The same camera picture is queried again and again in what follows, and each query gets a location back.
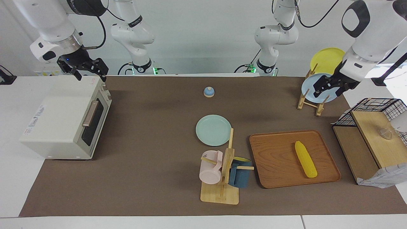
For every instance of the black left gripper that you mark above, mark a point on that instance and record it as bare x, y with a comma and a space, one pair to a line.
345, 79

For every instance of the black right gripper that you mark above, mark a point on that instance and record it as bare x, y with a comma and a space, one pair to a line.
76, 60

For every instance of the yellow corn cob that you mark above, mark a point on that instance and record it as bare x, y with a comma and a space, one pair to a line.
305, 159

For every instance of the mint green plate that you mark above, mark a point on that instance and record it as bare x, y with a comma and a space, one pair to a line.
213, 130

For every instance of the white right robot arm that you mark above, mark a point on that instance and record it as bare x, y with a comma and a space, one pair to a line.
51, 19

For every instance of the white oven knob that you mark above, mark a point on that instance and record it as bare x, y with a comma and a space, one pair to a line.
103, 87
108, 94

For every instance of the white toaster oven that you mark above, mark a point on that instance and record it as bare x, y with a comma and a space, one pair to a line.
60, 121

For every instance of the light blue plate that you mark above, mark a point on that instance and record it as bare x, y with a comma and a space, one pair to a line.
310, 89

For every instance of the yellow plate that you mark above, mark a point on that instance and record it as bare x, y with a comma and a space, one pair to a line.
326, 60

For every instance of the wooden plate rack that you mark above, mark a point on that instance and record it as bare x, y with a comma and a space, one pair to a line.
303, 103

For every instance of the small clear glass cup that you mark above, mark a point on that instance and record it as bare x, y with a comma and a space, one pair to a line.
386, 133

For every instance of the brown wooden tray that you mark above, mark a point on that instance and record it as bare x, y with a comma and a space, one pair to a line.
276, 159

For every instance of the white checked cloth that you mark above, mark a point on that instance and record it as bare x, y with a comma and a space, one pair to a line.
381, 179

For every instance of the brown table mat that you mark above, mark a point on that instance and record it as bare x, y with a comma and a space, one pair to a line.
152, 159

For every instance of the blue dome bell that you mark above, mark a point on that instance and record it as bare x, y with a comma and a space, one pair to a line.
209, 91

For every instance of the dark blue mug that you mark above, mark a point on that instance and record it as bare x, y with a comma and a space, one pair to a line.
240, 178

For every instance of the pink mug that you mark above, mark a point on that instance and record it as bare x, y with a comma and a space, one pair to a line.
210, 173

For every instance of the wooden mug tree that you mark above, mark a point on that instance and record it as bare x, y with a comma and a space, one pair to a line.
219, 194

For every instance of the black camera stand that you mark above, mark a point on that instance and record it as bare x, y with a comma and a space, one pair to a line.
386, 74

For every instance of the black clamp mount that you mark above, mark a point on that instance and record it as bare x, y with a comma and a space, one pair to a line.
6, 78

